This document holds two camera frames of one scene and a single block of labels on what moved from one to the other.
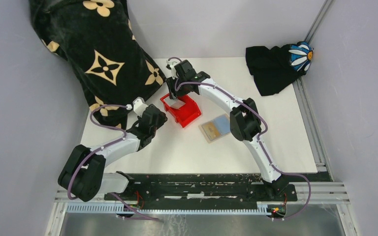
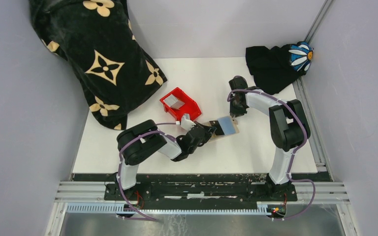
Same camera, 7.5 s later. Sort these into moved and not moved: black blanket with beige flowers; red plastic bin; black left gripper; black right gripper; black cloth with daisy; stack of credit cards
Moved: black left gripper; black right gripper
Not moved: stack of credit cards; black cloth with daisy; red plastic bin; black blanket with beige flowers
